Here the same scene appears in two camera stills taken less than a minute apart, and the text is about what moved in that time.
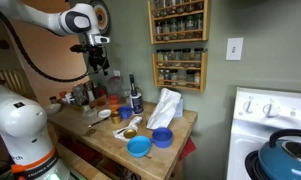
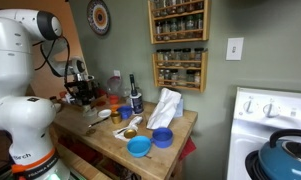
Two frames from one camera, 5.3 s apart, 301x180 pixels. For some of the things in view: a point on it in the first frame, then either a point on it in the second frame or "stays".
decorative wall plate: x=102 y=16 stays
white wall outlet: x=117 y=73 stays
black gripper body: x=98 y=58 -> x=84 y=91
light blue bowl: x=138 y=146 stays
